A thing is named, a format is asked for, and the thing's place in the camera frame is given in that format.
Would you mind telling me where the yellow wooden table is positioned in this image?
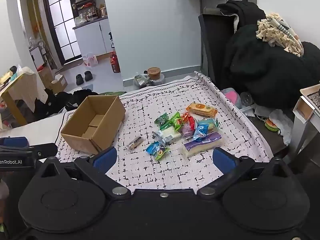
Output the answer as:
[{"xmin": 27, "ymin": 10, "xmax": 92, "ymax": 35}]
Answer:
[{"xmin": 0, "ymin": 90, "xmax": 28, "ymax": 127}]

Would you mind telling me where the blue green fruit-print packet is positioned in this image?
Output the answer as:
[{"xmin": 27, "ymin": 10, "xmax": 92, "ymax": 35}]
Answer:
[{"xmin": 146, "ymin": 141, "xmax": 171, "ymax": 161}]

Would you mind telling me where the fringed cream blanket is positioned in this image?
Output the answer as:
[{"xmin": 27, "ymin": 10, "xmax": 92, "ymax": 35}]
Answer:
[{"xmin": 255, "ymin": 12, "xmax": 304, "ymax": 57}]

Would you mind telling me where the cardboard box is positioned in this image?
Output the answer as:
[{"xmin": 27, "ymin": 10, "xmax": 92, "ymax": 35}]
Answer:
[{"xmin": 60, "ymin": 95, "xmax": 126, "ymax": 155}]

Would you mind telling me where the green snack packet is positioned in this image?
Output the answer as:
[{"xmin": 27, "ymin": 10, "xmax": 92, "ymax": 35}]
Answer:
[
  {"xmin": 154, "ymin": 113, "xmax": 169, "ymax": 127},
  {"xmin": 167, "ymin": 112, "xmax": 184, "ymax": 130}
]

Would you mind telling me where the clear plastic bag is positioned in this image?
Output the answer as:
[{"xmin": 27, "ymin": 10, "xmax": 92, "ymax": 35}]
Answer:
[{"xmin": 134, "ymin": 74, "xmax": 151, "ymax": 89}]

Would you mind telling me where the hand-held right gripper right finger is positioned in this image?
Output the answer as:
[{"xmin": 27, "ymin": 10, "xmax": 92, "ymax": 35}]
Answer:
[{"xmin": 197, "ymin": 146, "xmax": 291, "ymax": 200}]

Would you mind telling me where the light blue snack packet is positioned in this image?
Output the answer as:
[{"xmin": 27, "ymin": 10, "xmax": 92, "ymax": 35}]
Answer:
[{"xmin": 197, "ymin": 119, "xmax": 220, "ymax": 133}]

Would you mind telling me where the cream dotted cloth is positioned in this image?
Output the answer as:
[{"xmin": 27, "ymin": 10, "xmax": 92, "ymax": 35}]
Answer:
[{"xmin": 0, "ymin": 66, "xmax": 48, "ymax": 112}]

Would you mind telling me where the orange cracker packet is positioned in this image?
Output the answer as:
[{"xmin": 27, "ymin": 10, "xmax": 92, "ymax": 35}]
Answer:
[{"xmin": 185, "ymin": 102, "xmax": 218, "ymax": 117}]

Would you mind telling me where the pink plush toy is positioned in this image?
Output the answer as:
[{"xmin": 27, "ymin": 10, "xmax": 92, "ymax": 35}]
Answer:
[{"xmin": 220, "ymin": 87, "xmax": 242, "ymax": 105}]

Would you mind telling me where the white bed sheet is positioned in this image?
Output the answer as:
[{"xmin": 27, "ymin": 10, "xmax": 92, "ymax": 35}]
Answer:
[{"xmin": 0, "ymin": 111, "xmax": 66, "ymax": 146}]

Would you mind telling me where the kitchen shelf rack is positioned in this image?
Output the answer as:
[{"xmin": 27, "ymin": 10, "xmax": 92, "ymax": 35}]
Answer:
[{"xmin": 74, "ymin": 0, "xmax": 108, "ymax": 25}]

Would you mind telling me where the red oil bottle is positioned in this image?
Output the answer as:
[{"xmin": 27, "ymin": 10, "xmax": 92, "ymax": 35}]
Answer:
[{"xmin": 110, "ymin": 51, "xmax": 121, "ymax": 74}]

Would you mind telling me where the wrapped water bottle pack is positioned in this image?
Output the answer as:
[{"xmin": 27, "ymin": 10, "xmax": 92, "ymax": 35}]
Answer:
[{"xmin": 82, "ymin": 53, "xmax": 98, "ymax": 67}]

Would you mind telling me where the black chair back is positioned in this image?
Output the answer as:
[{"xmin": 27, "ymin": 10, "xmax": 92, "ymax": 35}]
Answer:
[{"xmin": 198, "ymin": 7, "xmax": 236, "ymax": 91}]

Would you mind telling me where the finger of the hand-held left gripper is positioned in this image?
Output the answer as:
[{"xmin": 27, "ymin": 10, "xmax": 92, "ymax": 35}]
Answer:
[
  {"xmin": 0, "ymin": 137, "xmax": 29, "ymax": 147},
  {"xmin": 0, "ymin": 143, "xmax": 58, "ymax": 159}
]

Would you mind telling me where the low brown carton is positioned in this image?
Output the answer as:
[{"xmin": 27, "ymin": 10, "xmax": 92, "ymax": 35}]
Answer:
[{"xmin": 50, "ymin": 74, "xmax": 68, "ymax": 94}]

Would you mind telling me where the black framed glass door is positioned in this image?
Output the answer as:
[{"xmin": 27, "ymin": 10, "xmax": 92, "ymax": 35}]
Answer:
[{"xmin": 41, "ymin": 0, "xmax": 83, "ymax": 67}]

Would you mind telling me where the green rug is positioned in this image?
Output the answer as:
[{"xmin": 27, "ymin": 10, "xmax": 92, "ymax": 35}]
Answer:
[{"xmin": 99, "ymin": 91, "xmax": 128, "ymax": 97}]

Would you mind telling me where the black coat pile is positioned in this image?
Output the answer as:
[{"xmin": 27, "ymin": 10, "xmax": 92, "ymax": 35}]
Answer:
[{"xmin": 217, "ymin": 0, "xmax": 320, "ymax": 110}]

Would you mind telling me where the purple snack packet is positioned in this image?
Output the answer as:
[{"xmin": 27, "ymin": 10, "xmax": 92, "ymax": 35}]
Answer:
[{"xmin": 180, "ymin": 125, "xmax": 197, "ymax": 139}]

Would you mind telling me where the purple white cake packet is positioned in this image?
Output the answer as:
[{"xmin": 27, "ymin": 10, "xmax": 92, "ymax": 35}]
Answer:
[{"xmin": 182, "ymin": 133, "xmax": 223, "ymax": 158}]

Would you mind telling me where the patterned white tablecloth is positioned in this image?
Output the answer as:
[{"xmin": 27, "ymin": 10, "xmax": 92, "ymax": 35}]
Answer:
[{"xmin": 56, "ymin": 72, "xmax": 275, "ymax": 191}]

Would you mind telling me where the tall brown carton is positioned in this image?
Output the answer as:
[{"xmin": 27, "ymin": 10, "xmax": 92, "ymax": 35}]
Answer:
[{"xmin": 37, "ymin": 66, "xmax": 57, "ymax": 88}]

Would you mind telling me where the small brown chocolate bar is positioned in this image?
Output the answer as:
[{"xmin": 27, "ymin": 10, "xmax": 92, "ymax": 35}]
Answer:
[{"xmin": 127, "ymin": 136, "xmax": 145, "ymax": 150}]

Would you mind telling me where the red white candy packet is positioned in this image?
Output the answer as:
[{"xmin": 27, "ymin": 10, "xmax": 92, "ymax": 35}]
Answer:
[{"xmin": 187, "ymin": 117, "xmax": 198, "ymax": 132}]

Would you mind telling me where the burger toy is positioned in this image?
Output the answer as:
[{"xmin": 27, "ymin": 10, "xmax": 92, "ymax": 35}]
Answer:
[{"xmin": 265, "ymin": 118, "xmax": 281, "ymax": 133}]

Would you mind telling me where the white plastic bag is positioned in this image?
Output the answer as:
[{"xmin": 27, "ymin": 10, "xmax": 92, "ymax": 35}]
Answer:
[{"xmin": 269, "ymin": 109, "xmax": 294, "ymax": 146}]

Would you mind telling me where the wooden lid jar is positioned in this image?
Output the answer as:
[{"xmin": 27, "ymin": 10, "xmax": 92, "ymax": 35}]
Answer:
[{"xmin": 147, "ymin": 67, "xmax": 161, "ymax": 81}]

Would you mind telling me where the clear packet with white bar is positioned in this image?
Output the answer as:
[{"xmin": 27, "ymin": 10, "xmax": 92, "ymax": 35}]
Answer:
[{"xmin": 152, "ymin": 127, "xmax": 182, "ymax": 145}]

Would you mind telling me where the white kitchen cabinet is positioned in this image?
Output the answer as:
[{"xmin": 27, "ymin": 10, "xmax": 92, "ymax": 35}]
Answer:
[{"xmin": 72, "ymin": 17, "xmax": 113, "ymax": 58}]

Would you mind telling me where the small side table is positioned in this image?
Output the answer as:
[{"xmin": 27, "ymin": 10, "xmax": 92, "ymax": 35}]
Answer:
[{"xmin": 287, "ymin": 82, "xmax": 320, "ymax": 173}]

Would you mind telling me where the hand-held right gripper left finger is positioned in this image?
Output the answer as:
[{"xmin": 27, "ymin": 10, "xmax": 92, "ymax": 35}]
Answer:
[{"xmin": 37, "ymin": 146, "xmax": 132, "ymax": 201}]

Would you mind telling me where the black clothes pile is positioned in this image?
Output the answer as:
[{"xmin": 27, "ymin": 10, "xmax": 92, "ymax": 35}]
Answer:
[{"xmin": 34, "ymin": 87, "xmax": 101, "ymax": 121}]

